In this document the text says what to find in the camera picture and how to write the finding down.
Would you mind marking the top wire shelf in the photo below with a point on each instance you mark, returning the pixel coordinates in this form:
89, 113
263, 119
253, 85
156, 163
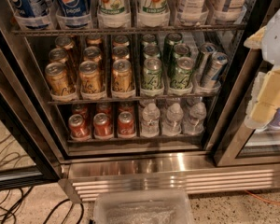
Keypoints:
128, 30

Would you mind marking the back left gold can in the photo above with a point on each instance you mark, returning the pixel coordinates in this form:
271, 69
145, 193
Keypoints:
67, 43

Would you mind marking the back centre gold can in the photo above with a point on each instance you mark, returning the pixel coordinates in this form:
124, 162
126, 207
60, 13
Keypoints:
94, 40

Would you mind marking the wire shelf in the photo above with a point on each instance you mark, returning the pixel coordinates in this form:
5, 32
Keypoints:
140, 139
133, 98
128, 30

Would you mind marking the back silver blue can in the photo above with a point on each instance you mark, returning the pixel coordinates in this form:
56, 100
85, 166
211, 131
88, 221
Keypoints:
206, 50

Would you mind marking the middle clear water bottle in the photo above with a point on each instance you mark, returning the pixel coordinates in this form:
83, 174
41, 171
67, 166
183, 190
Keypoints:
171, 124

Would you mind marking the left clear water bottle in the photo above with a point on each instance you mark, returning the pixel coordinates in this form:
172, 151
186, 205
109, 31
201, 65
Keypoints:
150, 121

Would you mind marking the red can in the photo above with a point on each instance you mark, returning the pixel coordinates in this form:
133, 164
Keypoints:
126, 106
81, 109
102, 124
104, 108
126, 123
78, 126

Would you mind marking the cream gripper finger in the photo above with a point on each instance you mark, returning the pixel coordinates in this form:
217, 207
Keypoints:
254, 41
265, 99

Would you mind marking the front right gold can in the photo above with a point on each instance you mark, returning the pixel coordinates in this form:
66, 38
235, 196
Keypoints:
122, 75

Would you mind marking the middle right gold can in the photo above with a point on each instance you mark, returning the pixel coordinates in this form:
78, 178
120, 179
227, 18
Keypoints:
120, 52

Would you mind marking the front middle gold can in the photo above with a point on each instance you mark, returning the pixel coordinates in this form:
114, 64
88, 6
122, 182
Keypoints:
90, 75

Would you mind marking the clear water bottle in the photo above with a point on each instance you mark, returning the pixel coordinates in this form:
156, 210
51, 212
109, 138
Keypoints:
171, 124
195, 116
150, 121

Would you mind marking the front middle red can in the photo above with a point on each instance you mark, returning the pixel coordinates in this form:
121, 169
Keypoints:
102, 124

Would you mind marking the front left red can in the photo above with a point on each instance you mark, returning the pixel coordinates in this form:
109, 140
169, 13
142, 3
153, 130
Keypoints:
78, 126

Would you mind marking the bottom wire shelf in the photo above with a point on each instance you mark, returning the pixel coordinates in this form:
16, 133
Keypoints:
140, 139

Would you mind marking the dark green can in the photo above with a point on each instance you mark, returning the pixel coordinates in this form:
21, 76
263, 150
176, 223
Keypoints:
180, 50
170, 40
182, 73

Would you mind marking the back left red can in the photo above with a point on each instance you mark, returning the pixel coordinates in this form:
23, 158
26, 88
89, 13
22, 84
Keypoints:
81, 109

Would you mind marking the back middle red can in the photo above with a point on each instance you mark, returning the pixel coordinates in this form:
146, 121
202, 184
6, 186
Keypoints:
104, 108

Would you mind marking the light green can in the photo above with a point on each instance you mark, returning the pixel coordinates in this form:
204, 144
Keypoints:
151, 51
151, 74
147, 39

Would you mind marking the clear plastic bin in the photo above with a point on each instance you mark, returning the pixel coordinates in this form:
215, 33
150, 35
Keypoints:
157, 206

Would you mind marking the middle centre gold can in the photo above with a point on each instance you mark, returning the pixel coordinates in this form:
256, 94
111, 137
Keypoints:
92, 53

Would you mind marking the steel fridge base grille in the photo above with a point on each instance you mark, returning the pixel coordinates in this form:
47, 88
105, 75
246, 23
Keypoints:
84, 181

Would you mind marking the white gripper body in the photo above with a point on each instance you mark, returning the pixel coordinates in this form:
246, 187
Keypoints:
278, 42

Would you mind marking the right clear water bottle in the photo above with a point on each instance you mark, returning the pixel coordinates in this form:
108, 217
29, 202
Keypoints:
195, 116

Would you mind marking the silver blue can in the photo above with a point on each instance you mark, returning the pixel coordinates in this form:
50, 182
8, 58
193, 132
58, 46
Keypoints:
214, 70
206, 50

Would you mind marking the middle wire shelf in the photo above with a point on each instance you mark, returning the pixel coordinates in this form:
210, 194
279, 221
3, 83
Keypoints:
133, 98

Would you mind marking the back right gold can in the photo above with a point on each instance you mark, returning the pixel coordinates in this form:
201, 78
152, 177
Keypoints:
121, 40

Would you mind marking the right fridge glass door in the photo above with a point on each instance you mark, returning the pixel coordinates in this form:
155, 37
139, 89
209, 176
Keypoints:
242, 145

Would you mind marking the front dark green can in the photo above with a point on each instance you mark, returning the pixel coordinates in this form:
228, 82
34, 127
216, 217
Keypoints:
182, 73

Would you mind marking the front right red can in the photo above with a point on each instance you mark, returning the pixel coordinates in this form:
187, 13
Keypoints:
126, 123

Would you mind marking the front silver blue can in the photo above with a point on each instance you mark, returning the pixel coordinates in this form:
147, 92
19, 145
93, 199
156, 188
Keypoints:
214, 70

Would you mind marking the middle dark green can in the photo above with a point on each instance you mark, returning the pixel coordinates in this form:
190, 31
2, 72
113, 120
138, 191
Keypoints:
180, 50

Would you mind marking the back right red can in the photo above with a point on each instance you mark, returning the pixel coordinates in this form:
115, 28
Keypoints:
126, 106

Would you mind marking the back dark green can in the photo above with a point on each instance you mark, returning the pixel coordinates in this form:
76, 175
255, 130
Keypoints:
170, 40

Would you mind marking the right Pepsi bottle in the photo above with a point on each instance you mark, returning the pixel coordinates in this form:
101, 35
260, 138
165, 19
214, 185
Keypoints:
72, 0

